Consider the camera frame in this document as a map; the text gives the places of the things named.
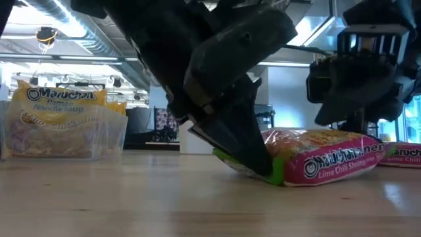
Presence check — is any patterned fabric screen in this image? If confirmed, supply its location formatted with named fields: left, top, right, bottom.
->
left=154, top=107, right=180, bottom=143

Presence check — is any dark equipment cabinet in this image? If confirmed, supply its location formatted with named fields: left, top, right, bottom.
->
left=255, top=104, right=276, bottom=129

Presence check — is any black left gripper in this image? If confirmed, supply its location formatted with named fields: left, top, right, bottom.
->
left=105, top=0, right=299, bottom=177

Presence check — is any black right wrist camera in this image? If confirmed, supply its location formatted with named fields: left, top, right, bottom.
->
left=305, top=57, right=333, bottom=103

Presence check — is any ceiling cable reel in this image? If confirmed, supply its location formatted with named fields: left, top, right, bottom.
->
left=35, top=26, right=59, bottom=45

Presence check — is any grey partition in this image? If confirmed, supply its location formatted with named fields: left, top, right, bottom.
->
left=126, top=107, right=155, bottom=144

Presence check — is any lime chili shrimp ramen pack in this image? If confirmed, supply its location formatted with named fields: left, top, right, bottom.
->
left=377, top=141, right=421, bottom=169
left=212, top=127, right=386, bottom=188

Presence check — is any suspended linear light bar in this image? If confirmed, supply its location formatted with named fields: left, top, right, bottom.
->
left=0, top=53, right=312, bottom=68

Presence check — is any clear plastic bin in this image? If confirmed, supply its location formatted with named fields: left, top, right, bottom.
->
left=0, top=100, right=130, bottom=162

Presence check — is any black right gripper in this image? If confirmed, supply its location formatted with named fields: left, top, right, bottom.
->
left=314, top=19, right=421, bottom=133

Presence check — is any glass window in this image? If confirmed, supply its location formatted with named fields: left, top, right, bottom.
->
left=376, top=98, right=421, bottom=144

